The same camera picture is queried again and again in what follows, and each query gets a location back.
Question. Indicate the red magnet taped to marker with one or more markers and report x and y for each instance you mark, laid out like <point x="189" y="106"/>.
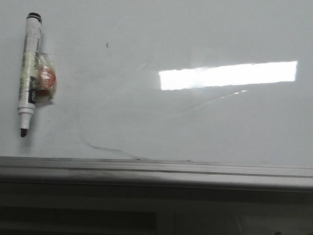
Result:
<point x="47" y="80"/>

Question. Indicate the white whiteboard marker black tip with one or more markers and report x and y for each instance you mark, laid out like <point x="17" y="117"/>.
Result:
<point x="29" y="71"/>

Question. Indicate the white whiteboard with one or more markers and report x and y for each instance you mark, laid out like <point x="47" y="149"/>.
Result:
<point x="217" y="81"/>

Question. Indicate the grey aluminium whiteboard tray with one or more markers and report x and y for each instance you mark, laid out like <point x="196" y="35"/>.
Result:
<point x="152" y="173"/>

